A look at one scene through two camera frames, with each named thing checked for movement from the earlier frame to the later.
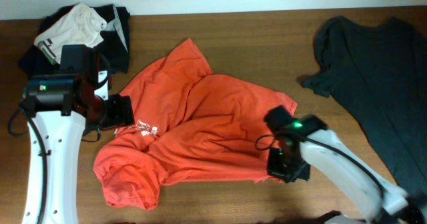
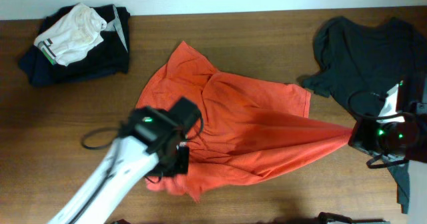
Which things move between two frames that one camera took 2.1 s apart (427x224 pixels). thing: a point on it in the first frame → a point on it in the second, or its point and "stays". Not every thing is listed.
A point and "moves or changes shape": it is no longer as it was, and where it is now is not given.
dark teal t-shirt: x=378 y=72 stays
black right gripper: x=278 y=167 → x=357 y=137
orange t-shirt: x=190 y=126 moves or changes shape
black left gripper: x=119 y=111 → x=182 y=161
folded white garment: x=81 y=27 stays
